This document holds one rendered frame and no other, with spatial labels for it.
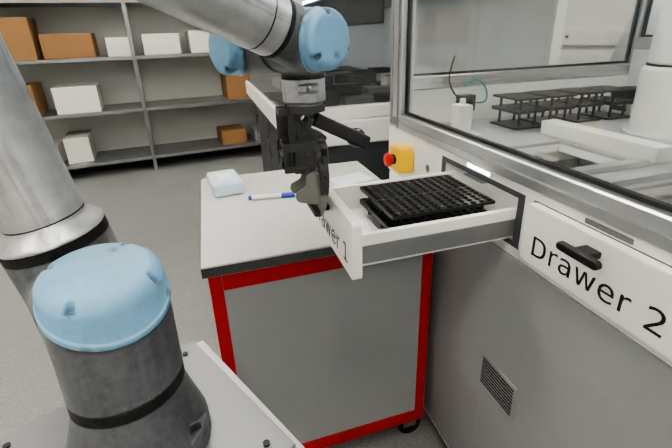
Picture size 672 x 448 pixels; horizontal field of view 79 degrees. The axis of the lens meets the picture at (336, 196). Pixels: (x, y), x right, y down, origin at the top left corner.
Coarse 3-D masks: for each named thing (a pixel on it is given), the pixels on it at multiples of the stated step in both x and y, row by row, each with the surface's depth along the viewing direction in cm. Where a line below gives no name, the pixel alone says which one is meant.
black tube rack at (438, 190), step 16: (448, 176) 96; (384, 192) 87; (400, 192) 87; (416, 192) 87; (432, 192) 86; (448, 192) 87; (464, 192) 87; (480, 192) 86; (368, 208) 87; (400, 208) 80; (416, 208) 80; (432, 208) 79; (448, 208) 78; (464, 208) 80; (480, 208) 83; (384, 224) 80; (400, 224) 80
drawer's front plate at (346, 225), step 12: (336, 204) 75; (324, 216) 85; (336, 216) 76; (348, 216) 70; (324, 228) 86; (336, 228) 77; (348, 228) 69; (360, 228) 67; (336, 240) 78; (348, 240) 70; (360, 240) 68; (336, 252) 79; (348, 252) 71; (360, 252) 69; (348, 264) 72; (360, 264) 70; (360, 276) 71
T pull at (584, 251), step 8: (560, 248) 62; (568, 248) 61; (576, 248) 60; (584, 248) 60; (592, 248) 60; (576, 256) 60; (584, 256) 58; (592, 256) 59; (600, 256) 59; (584, 264) 58; (592, 264) 57; (600, 264) 57
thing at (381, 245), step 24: (336, 192) 93; (360, 192) 95; (360, 216) 92; (480, 216) 77; (504, 216) 78; (384, 240) 72; (408, 240) 73; (432, 240) 75; (456, 240) 77; (480, 240) 78
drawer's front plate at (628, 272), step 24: (528, 216) 73; (552, 216) 68; (528, 240) 74; (552, 240) 68; (576, 240) 64; (600, 240) 59; (552, 264) 69; (576, 264) 64; (624, 264) 56; (648, 264) 53; (576, 288) 65; (624, 288) 57; (648, 288) 54; (624, 312) 57; (648, 312) 54; (648, 336) 54
